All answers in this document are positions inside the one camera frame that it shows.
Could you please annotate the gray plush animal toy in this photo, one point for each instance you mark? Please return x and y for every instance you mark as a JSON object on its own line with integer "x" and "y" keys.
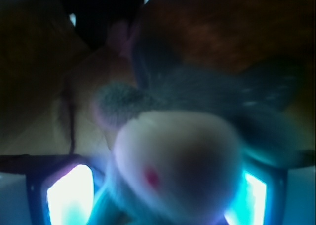
{"x": 184, "y": 133}

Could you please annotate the brown paper bag bin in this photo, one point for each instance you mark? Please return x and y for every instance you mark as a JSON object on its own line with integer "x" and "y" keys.
{"x": 72, "y": 69}

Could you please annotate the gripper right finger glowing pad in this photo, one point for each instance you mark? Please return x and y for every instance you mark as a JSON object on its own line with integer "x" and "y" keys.
{"x": 271, "y": 196}

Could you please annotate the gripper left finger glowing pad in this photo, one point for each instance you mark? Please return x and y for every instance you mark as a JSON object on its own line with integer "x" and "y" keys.
{"x": 47, "y": 189}

